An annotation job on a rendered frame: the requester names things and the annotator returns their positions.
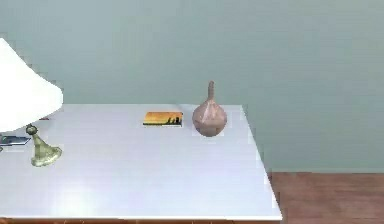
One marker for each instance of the white shade brass lamp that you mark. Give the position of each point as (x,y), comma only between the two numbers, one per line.
(23,96)

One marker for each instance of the brown round vase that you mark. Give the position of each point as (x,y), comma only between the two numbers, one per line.
(209,116)

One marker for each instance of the orange book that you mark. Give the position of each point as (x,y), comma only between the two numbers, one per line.
(163,118)

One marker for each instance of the white top table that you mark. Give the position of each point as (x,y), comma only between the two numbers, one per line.
(150,173)

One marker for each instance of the dark blue flat object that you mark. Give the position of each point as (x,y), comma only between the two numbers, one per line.
(13,140)

